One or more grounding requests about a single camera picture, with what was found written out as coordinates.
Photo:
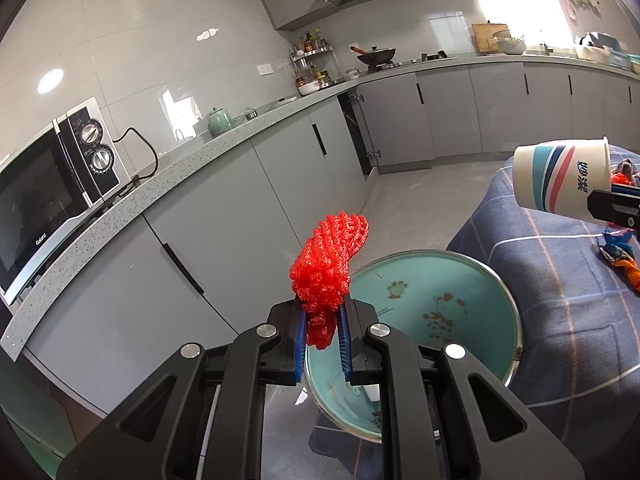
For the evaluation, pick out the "red foam fruit net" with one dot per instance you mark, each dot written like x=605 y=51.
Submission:
x=330 y=260

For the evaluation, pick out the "white wall socket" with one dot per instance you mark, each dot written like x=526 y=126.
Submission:
x=264 y=68

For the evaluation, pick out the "blue plaid tablecloth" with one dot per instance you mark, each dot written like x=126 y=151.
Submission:
x=565 y=310

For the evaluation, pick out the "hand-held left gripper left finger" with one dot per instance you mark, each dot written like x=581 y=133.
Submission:
x=300 y=345

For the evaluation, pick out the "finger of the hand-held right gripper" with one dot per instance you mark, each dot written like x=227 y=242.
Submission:
x=627 y=189
x=612 y=207

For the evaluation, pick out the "black wok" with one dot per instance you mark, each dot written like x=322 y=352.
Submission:
x=377 y=55

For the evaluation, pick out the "wooden cutting board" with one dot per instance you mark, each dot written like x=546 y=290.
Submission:
x=485 y=37

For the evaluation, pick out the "striped paper cup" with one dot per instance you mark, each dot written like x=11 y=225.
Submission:
x=560 y=177

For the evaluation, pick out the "stacked plastic containers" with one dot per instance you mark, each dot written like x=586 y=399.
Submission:
x=602 y=50

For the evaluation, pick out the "teal kettle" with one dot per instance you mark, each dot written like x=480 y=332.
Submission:
x=220 y=122

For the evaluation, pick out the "microwave oven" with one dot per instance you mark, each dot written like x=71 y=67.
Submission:
x=45 y=195

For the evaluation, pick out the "grey kitchen counter cabinets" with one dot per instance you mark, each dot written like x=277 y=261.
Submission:
x=280 y=170

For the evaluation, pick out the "teal enamel basin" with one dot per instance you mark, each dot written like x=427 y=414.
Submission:
x=440 y=310

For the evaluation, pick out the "colourful snack wrapper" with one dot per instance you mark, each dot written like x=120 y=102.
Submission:
x=622 y=257

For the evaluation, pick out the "metal spice rack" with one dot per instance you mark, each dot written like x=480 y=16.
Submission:
x=312 y=60

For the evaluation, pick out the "grey patterned crumpled cloth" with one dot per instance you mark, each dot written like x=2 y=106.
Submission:
x=629 y=170

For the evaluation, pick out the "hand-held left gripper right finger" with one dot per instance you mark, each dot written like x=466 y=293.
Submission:
x=345 y=347

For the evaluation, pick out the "gas stove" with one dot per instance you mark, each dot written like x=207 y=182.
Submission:
x=434 y=55

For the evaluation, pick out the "white bowl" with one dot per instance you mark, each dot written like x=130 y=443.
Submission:
x=308 y=88

